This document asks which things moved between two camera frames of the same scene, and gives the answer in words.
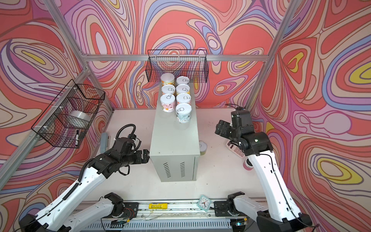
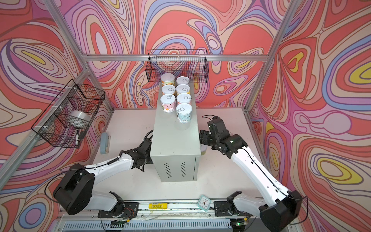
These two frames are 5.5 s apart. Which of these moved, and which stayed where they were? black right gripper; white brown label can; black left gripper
Moved: black left gripper; black right gripper
Stayed: white brown label can
